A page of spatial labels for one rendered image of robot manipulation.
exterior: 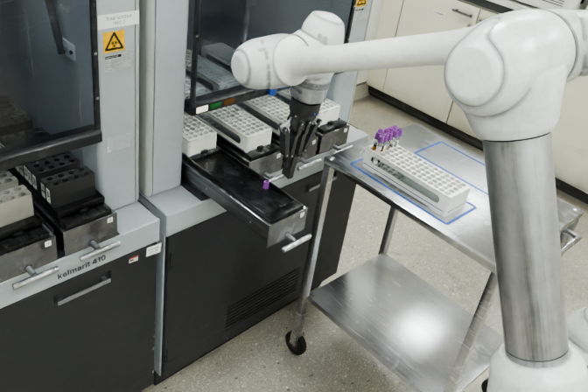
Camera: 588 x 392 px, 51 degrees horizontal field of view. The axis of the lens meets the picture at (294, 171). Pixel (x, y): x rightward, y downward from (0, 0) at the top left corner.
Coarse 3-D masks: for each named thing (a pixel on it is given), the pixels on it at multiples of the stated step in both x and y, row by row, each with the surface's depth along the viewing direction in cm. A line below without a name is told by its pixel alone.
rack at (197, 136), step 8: (184, 112) 182; (184, 120) 177; (192, 120) 179; (184, 128) 174; (192, 128) 174; (200, 128) 175; (208, 128) 176; (184, 136) 169; (192, 136) 171; (200, 136) 170; (208, 136) 172; (216, 136) 174; (184, 144) 170; (192, 144) 169; (200, 144) 171; (208, 144) 173; (184, 152) 171; (192, 152) 170
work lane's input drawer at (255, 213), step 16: (192, 160) 168; (208, 160) 172; (224, 160) 173; (192, 176) 168; (208, 176) 164; (224, 176) 166; (240, 176) 168; (256, 176) 167; (208, 192) 165; (224, 192) 160; (240, 192) 161; (256, 192) 162; (272, 192) 163; (224, 208) 162; (240, 208) 157; (256, 208) 153; (272, 208) 157; (288, 208) 155; (304, 208) 158; (256, 224) 153; (272, 224) 150; (288, 224) 155; (304, 224) 161; (272, 240) 154; (304, 240) 156
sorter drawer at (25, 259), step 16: (0, 240) 133; (16, 240) 132; (32, 240) 133; (48, 240) 135; (0, 256) 128; (16, 256) 131; (32, 256) 134; (48, 256) 138; (0, 272) 130; (16, 272) 133; (32, 272) 133; (48, 272) 134; (16, 288) 130
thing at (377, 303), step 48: (432, 144) 195; (384, 192) 167; (480, 192) 174; (384, 240) 230; (480, 240) 154; (576, 240) 167; (336, 288) 212; (384, 288) 216; (432, 288) 219; (288, 336) 220; (384, 336) 196; (432, 336) 199; (480, 336) 202; (432, 384) 182
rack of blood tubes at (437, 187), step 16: (368, 160) 175; (384, 160) 171; (400, 160) 171; (416, 160) 172; (384, 176) 172; (400, 176) 171; (416, 176) 166; (432, 176) 167; (448, 176) 168; (416, 192) 165; (432, 192) 170; (448, 192) 160; (464, 192) 162; (432, 208) 163; (448, 208) 160
